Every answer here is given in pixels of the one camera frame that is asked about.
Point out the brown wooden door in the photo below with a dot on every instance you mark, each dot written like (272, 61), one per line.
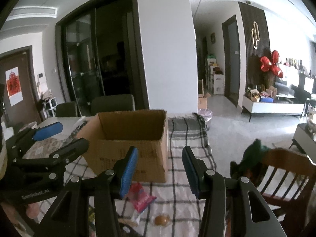
(27, 91)

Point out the brown braised egg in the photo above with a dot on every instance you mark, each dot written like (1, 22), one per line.
(161, 220)

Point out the white wall intercom panel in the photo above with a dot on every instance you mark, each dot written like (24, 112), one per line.
(41, 78)

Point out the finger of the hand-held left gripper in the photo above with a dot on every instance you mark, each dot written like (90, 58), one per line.
(48, 130)
(71, 149)

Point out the brown cardboard box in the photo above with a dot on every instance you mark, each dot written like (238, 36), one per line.
(148, 158)

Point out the white hallway shelf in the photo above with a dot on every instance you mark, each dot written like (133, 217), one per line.
(217, 81)

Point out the red paper door poster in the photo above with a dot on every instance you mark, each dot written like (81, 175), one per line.
(14, 85)

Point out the dark upholstered chair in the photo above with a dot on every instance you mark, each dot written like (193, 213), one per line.
(112, 105)
(66, 109)

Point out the grey hallway door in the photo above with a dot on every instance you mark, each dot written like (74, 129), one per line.
(232, 61)

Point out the brown wooden chair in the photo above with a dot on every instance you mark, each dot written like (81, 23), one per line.
(286, 177)

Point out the plaid tablecloth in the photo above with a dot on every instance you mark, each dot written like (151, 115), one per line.
(177, 202)

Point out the dark glass sliding door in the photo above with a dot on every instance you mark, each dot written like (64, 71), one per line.
(98, 54)

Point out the white low shelf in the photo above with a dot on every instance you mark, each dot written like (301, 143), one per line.
(50, 107)

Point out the small cardboard box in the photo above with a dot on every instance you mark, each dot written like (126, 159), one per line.
(203, 102)

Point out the trash bin with bag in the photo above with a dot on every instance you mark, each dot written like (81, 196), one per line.
(205, 117)

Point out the green cloth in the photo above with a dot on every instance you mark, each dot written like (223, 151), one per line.
(251, 155)

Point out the pink snack packet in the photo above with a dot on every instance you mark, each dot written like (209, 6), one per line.
(142, 198)

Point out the person's left hand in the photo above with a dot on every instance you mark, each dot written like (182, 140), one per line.
(32, 211)

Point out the white tv cabinet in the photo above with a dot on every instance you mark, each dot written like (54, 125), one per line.
(271, 107)

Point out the gold wall ornament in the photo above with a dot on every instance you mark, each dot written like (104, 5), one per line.
(256, 35)

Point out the red foil balloons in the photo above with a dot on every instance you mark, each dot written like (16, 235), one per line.
(267, 64)

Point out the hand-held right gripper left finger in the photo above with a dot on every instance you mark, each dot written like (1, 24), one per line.
(128, 171)

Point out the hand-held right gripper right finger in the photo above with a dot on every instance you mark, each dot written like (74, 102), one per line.
(192, 172)

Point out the dark coffee table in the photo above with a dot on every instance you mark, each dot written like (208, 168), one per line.
(305, 138)

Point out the floral cloth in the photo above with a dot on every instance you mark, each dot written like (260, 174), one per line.
(42, 149)

